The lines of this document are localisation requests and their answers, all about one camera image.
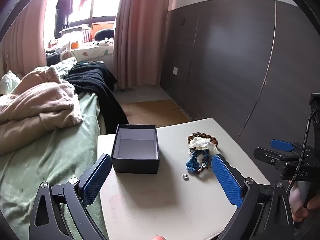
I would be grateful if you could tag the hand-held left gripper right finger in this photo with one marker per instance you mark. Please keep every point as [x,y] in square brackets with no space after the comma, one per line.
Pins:
[227,182]

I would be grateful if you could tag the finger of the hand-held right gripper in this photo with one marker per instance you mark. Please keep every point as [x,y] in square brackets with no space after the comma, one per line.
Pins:
[281,145]
[265,155]

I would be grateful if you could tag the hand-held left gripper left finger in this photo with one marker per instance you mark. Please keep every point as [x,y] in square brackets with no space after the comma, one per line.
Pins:
[97,177]

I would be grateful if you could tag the dark blue box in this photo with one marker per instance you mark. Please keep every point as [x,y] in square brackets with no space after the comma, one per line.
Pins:
[136,165]

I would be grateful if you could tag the person's right hand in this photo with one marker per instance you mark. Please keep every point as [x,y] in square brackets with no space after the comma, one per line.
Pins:
[300,215]

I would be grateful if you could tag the person's left hand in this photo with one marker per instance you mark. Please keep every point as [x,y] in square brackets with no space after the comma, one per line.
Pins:
[158,238]

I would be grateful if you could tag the green bed sheet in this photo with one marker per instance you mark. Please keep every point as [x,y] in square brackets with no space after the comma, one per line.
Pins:
[50,160]

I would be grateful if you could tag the flattened cardboard sheet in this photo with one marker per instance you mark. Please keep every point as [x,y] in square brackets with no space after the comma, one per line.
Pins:
[155,112]

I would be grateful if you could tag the pink fleece blanket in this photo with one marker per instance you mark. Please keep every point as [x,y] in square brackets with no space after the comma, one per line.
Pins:
[37,105]

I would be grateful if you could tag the black knitted blanket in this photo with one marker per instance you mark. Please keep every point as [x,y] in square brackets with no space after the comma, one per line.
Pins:
[95,80]

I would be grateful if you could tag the leaf print cushion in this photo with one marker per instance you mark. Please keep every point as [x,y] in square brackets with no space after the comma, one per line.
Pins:
[90,52]

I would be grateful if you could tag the pale green pillow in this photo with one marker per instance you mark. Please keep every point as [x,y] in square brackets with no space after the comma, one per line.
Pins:
[8,82]

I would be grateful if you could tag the small orange container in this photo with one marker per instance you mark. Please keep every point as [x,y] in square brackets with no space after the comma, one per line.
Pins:
[75,45]

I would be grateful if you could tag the dark round cushion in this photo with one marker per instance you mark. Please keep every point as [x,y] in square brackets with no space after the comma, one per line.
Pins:
[105,33]

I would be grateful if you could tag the white rack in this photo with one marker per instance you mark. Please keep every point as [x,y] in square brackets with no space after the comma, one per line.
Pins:
[76,33]

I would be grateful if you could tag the pink curtain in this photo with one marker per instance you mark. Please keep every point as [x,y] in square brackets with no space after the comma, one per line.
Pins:
[25,42]
[140,30]

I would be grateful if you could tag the hanging dark clothes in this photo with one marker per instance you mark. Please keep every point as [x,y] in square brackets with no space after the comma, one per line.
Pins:
[63,7]

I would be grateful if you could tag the white wall socket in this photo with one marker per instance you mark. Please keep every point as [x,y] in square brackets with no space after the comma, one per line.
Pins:
[175,70]

